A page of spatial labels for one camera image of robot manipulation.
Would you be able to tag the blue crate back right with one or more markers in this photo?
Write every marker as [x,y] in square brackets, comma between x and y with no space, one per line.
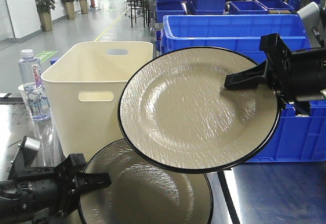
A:
[246,8]

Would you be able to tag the beige plate black rim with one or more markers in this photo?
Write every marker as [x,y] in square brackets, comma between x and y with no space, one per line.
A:
[176,113]
[141,192]

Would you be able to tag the white paper cup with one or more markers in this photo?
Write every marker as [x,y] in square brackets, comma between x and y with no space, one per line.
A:
[24,94]

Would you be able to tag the lower blue crate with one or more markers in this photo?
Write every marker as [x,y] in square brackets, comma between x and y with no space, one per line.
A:
[296,139]

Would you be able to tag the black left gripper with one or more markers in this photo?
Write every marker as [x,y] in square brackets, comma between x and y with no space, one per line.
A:
[39,193]

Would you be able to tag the potted plant near left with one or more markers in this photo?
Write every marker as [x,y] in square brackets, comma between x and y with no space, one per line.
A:
[44,8]

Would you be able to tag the large blue crate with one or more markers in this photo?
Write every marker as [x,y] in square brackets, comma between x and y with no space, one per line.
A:
[240,33]

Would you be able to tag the blue crate back middle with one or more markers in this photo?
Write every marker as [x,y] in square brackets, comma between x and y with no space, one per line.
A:
[207,7]

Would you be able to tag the clear water bottle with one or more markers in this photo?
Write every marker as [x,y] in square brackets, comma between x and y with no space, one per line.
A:
[30,71]

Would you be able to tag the cream plastic bin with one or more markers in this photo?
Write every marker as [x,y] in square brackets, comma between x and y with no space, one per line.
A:
[84,87]

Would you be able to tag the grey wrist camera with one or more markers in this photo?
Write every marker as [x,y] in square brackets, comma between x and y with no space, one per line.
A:
[313,18]
[30,148]

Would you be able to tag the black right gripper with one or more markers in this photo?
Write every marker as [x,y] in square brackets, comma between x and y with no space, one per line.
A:
[273,73]

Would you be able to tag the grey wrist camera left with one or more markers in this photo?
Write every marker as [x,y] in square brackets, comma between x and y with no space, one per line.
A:
[30,148]

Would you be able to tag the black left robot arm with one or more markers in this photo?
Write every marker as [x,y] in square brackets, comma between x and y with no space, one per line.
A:
[39,194]

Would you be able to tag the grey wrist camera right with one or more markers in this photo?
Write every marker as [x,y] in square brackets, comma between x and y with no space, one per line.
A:
[313,18]

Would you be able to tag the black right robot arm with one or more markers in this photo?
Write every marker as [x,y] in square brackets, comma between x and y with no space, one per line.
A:
[296,77]

